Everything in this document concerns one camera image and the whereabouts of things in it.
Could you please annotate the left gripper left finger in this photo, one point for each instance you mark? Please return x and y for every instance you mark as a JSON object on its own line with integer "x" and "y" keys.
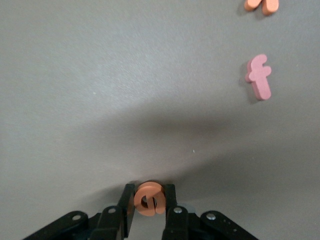
{"x": 110, "y": 225}

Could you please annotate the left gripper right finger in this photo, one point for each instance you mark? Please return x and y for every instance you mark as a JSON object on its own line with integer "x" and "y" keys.
{"x": 175, "y": 225}

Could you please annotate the orange letter e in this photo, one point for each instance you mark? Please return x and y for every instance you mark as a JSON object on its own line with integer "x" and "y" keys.
{"x": 150, "y": 190}

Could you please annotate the red letter f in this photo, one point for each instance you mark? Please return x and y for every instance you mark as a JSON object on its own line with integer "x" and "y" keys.
{"x": 260, "y": 80}

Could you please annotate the orange letter v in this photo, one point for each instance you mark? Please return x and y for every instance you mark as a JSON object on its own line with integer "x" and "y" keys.
{"x": 270, "y": 6}

